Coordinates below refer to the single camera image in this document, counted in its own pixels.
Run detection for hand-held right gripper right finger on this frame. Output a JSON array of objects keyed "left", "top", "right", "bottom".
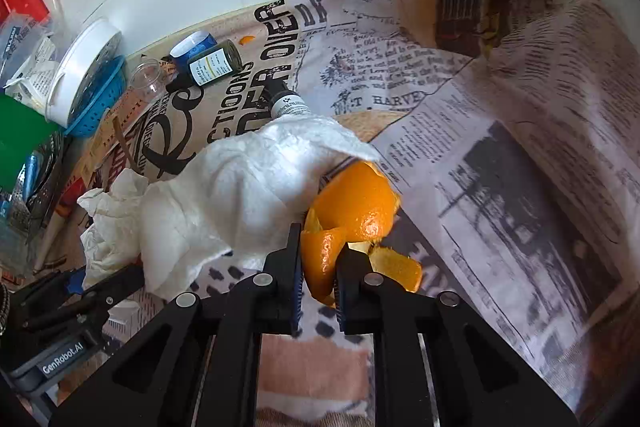
[{"left": 334, "top": 243, "right": 593, "bottom": 427}]

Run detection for plastic bags with packets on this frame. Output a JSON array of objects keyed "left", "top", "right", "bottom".
[{"left": 5, "top": 37, "right": 63, "bottom": 108}]

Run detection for dark dropper bottle white label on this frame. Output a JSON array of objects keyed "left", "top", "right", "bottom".
[{"left": 265, "top": 79, "right": 313, "bottom": 120}]

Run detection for wooden stick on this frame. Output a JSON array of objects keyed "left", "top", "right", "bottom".
[{"left": 112, "top": 117, "right": 138, "bottom": 170}]

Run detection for dark jar with label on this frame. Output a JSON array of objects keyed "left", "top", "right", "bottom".
[{"left": 187, "top": 39, "right": 244, "bottom": 88}]

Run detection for white paper towel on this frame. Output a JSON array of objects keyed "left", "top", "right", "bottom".
[{"left": 137, "top": 114, "right": 383, "bottom": 303}]

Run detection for green box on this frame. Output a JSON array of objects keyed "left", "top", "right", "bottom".
[{"left": 0, "top": 94, "right": 63, "bottom": 192}]

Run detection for metal grater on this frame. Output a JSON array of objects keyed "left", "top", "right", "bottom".
[{"left": 0, "top": 132, "right": 68, "bottom": 258}]

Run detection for small clear plastic cup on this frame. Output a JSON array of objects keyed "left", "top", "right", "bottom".
[{"left": 131, "top": 56, "right": 168, "bottom": 100}]

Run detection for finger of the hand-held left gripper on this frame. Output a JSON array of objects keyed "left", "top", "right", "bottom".
[
  {"left": 15, "top": 268, "right": 87, "bottom": 308},
  {"left": 22, "top": 263, "right": 147, "bottom": 334}
]

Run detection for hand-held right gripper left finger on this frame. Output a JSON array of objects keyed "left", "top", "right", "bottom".
[{"left": 47, "top": 223, "right": 304, "bottom": 427}]

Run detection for newspaper print tablecloth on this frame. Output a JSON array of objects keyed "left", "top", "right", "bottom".
[{"left": 30, "top": 0, "right": 640, "bottom": 427}]

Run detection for crumpled white tissue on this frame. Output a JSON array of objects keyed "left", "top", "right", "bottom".
[{"left": 76, "top": 169, "right": 151, "bottom": 290}]

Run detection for clear cup with blue label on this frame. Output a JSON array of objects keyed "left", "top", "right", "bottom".
[{"left": 169, "top": 31, "right": 217, "bottom": 62}]

